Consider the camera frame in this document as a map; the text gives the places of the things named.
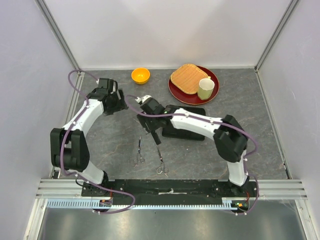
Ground light blue cable duct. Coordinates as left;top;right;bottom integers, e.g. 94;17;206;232
46;198;238;211

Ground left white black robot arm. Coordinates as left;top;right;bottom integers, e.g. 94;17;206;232
50;78;128;197

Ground red round tray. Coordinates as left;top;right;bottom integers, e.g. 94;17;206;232
168;65;220;106

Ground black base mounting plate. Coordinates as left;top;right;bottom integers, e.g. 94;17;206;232
81;178;260;200

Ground woven bamboo basket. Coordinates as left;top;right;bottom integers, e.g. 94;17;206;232
170;63;209;95

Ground black straight comb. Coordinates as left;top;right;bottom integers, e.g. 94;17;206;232
151;131;162;146

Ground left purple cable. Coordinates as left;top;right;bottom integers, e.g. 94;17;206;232
60;70;137;215

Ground aluminium front frame rail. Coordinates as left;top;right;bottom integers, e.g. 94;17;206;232
36;178;308;200

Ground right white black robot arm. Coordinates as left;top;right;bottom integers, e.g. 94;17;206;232
135;95;248;197

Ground black zip tool case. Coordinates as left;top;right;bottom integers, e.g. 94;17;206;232
161;104;206;141

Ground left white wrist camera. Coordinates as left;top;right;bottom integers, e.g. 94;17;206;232
112;80;118;93

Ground pale green cup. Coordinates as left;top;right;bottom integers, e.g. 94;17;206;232
197;78;215;100

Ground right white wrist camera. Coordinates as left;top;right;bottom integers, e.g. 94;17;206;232
135;95;152;105

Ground orange bowl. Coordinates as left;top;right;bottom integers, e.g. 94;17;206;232
131;67;151;85

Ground right aluminium corner post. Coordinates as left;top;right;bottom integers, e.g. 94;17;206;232
254;0;301;71

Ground aluminium corner post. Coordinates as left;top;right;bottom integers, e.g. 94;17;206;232
254;0;301;71
34;0;83;74

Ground left aluminium corner post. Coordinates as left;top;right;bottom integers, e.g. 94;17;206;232
34;0;83;74

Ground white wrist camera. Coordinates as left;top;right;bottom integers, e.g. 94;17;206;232
112;80;118;93
135;95;152;105

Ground silver scissors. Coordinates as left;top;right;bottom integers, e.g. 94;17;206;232
156;145;169;177
134;137;146;168

